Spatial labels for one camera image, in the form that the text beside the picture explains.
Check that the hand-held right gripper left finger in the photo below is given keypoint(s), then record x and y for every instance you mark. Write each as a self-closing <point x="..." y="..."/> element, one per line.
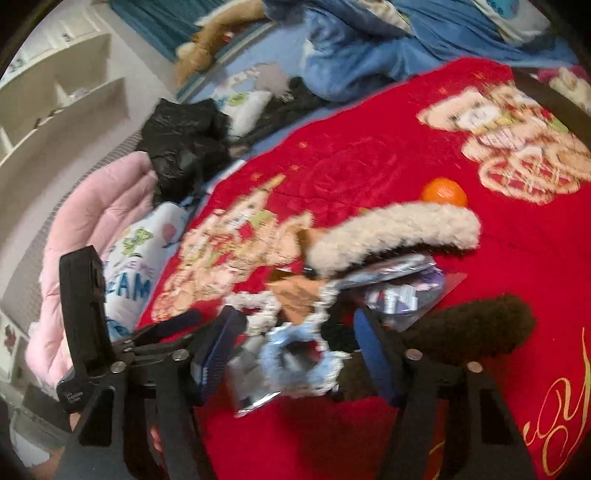
<point x="221" y="350"/>

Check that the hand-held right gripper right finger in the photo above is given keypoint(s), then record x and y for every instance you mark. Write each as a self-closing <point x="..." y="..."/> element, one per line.
<point x="376" y="355"/>

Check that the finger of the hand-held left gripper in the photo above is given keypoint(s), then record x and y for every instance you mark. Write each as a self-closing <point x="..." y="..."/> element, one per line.
<point x="182" y="319"/>

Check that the clear bag with black item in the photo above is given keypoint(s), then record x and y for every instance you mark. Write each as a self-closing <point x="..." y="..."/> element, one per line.
<point x="249" y="392"/>

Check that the blue scrunchie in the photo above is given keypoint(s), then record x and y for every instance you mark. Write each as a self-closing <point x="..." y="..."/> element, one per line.
<point x="277" y="350"/>

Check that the white scrunchie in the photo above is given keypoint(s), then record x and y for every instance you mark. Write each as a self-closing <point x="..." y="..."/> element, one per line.
<point x="258" y="309"/>

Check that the brown fluffy hair clip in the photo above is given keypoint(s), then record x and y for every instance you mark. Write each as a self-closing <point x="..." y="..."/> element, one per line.
<point x="461" y="327"/>

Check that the large white cartoon pillow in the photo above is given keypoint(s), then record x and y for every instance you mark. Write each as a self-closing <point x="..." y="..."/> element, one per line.
<point x="138" y="263"/>

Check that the clear sticker bag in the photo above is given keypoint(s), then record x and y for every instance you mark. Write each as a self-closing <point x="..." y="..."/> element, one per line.
<point x="401" y="290"/>

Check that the orange snack packet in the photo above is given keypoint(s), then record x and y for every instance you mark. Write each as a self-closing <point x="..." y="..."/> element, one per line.
<point x="295" y="295"/>

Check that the pink quilt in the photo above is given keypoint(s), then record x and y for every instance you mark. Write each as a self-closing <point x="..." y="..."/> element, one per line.
<point x="92" y="207"/>

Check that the beige fluffy hair clip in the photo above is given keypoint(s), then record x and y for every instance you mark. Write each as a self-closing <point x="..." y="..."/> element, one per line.
<point x="392" y="226"/>

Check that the mandarin orange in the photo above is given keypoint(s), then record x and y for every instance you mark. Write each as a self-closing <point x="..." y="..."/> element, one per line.
<point x="444" y="193"/>

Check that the black puffer jacket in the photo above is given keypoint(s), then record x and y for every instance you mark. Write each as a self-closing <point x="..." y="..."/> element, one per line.
<point x="180" y="143"/>

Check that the white shelf unit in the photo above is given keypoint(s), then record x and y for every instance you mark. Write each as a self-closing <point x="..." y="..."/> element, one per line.
<point x="69" y="115"/>

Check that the red bear print blanket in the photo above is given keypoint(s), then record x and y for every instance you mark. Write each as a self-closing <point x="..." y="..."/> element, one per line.
<point x="369" y="161"/>

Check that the small white cartoon pillow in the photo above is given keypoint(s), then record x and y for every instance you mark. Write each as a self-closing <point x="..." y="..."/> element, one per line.
<point x="244" y="108"/>

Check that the black garment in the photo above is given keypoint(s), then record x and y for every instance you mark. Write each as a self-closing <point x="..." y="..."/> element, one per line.
<point x="295" y="106"/>

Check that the brown plush bear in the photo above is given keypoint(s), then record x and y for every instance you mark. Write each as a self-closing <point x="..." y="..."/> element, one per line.
<point x="217" y="32"/>

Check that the teal curtain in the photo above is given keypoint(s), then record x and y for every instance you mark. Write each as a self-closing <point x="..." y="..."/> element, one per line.
<point x="157" y="18"/>

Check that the blue cartoon quilt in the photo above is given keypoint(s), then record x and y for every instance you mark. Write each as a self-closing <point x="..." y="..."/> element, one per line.
<point x="351" y="60"/>

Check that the cream fluffy hair clip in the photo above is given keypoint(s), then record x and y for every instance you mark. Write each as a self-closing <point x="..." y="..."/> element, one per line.
<point x="572" y="87"/>

